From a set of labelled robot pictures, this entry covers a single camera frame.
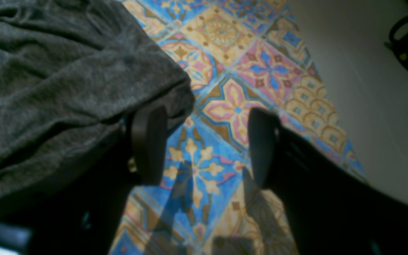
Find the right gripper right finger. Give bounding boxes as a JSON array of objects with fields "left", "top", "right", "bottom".
[{"left": 248, "top": 108, "right": 408, "bottom": 255}]

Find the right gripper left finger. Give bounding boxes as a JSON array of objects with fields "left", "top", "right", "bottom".
[{"left": 0, "top": 105, "right": 168, "bottom": 255}]

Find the grey t-shirt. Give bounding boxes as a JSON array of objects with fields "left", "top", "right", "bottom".
[{"left": 0, "top": 0, "right": 194, "bottom": 214}]

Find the patterned tile tablecloth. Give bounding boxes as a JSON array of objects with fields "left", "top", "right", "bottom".
[{"left": 110, "top": 0, "right": 366, "bottom": 255}]

